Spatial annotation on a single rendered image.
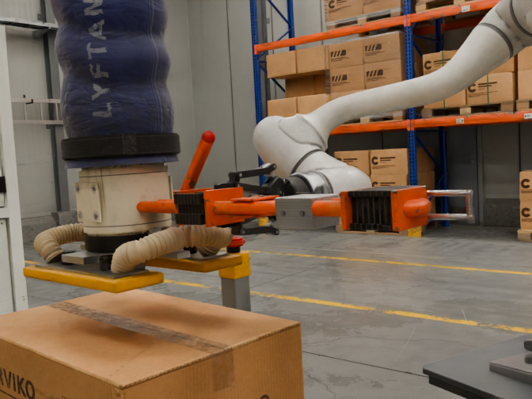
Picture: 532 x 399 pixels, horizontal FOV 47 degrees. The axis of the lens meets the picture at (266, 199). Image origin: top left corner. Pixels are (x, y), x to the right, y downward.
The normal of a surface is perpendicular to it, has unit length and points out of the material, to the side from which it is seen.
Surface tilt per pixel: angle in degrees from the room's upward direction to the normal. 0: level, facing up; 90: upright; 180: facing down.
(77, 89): 73
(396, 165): 92
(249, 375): 90
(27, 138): 90
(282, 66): 90
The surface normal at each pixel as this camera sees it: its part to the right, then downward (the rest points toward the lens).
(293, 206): -0.69, 0.09
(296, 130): -0.14, -0.51
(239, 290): 0.72, 0.01
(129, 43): 0.45, -0.32
